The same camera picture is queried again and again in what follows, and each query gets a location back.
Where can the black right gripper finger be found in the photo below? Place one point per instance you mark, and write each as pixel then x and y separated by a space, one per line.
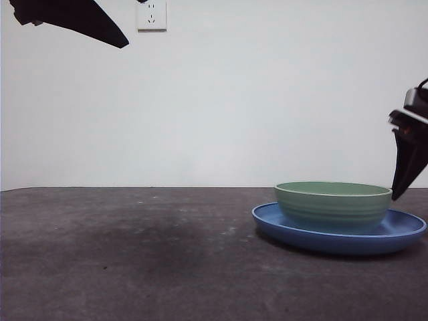
pixel 408 160

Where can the green bowl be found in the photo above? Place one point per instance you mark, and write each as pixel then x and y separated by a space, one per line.
pixel 334 210

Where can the blue plate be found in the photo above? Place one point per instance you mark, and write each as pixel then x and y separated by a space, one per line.
pixel 334 242

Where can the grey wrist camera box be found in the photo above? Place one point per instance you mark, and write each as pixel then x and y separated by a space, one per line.
pixel 416 102

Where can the white wall socket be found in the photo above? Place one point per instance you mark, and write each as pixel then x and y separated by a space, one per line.
pixel 160 20

